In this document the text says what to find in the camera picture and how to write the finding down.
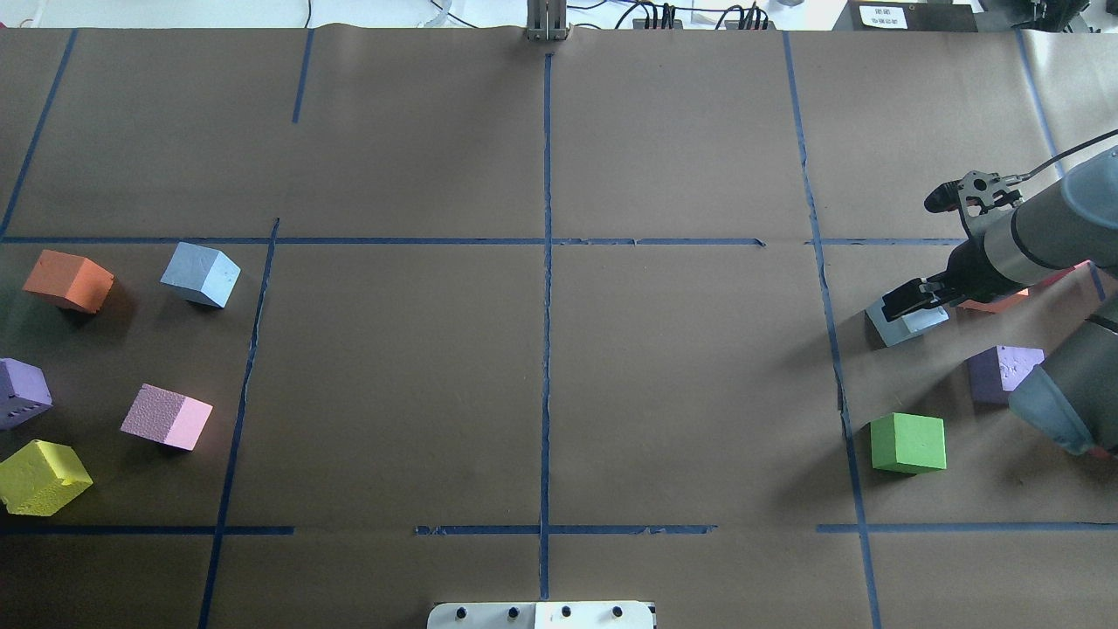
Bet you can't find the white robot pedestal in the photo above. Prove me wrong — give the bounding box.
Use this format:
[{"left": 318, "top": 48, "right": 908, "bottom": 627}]
[{"left": 426, "top": 600, "right": 659, "bottom": 628}]

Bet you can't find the green foam block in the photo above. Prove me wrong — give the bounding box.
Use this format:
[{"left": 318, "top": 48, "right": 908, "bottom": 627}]
[{"left": 869, "top": 411, "right": 948, "bottom": 474}]

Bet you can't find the purple foam block left side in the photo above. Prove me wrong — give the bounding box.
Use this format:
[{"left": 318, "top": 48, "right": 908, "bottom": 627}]
[{"left": 1, "top": 358, "right": 53, "bottom": 431}]

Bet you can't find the black power box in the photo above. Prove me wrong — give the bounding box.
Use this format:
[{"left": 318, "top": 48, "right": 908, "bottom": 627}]
[{"left": 832, "top": 1, "right": 978, "bottom": 32}]

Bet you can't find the aluminium frame post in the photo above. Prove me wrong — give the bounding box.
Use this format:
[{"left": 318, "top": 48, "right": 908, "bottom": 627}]
[{"left": 525, "top": 0, "right": 569, "bottom": 42}]

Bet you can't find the black camera cable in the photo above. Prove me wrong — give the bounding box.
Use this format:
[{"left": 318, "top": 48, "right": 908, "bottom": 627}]
[{"left": 1018, "top": 128, "right": 1118, "bottom": 183}]

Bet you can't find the purple foam block right side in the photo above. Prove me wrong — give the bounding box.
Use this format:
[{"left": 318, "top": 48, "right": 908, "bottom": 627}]
[{"left": 965, "top": 345, "right": 1046, "bottom": 406}]

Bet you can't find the orange foam block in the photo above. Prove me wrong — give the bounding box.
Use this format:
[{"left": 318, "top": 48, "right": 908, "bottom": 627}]
[
  {"left": 956, "top": 289, "right": 1031, "bottom": 314},
  {"left": 23, "top": 248, "right": 115, "bottom": 315}
]

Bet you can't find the light blue block left side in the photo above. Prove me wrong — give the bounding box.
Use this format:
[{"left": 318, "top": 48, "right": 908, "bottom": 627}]
[{"left": 160, "top": 242, "right": 241, "bottom": 309}]

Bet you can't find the orange foam block right side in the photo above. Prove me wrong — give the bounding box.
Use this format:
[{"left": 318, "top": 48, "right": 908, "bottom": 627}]
[{"left": 956, "top": 289, "right": 1031, "bottom": 314}]

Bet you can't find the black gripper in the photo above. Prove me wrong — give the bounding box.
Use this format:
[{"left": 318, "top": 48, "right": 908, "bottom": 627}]
[{"left": 882, "top": 252, "right": 993, "bottom": 322}]

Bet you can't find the purple foam block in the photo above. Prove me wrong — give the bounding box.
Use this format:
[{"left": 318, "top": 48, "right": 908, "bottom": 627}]
[
  {"left": 1, "top": 358, "right": 53, "bottom": 431},
  {"left": 965, "top": 345, "right": 1046, "bottom": 406}
]

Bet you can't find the yellow foam block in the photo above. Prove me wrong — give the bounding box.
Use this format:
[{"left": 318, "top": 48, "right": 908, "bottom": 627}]
[{"left": 1, "top": 439, "right": 94, "bottom": 517}]

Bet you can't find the orange foam block left side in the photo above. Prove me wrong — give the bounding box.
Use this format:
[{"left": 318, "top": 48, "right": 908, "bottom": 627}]
[{"left": 23, "top": 248, "right": 115, "bottom": 315}]

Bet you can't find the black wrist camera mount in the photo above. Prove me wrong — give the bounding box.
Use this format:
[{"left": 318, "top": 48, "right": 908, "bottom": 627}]
[{"left": 925, "top": 170, "right": 1029, "bottom": 239}]

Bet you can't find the pink foam block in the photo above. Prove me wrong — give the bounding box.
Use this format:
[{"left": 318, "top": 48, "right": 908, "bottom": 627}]
[{"left": 120, "top": 384, "right": 214, "bottom": 451}]

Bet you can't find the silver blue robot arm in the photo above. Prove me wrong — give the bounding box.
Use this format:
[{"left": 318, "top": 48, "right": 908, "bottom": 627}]
[{"left": 870, "top": 147, "right": 1117, "bottom": 458}]

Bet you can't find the light blue foam block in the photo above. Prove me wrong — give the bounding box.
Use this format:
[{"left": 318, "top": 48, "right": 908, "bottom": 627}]
[{"left": 864, "top": 299, "right": 949, "bottom": 347}]

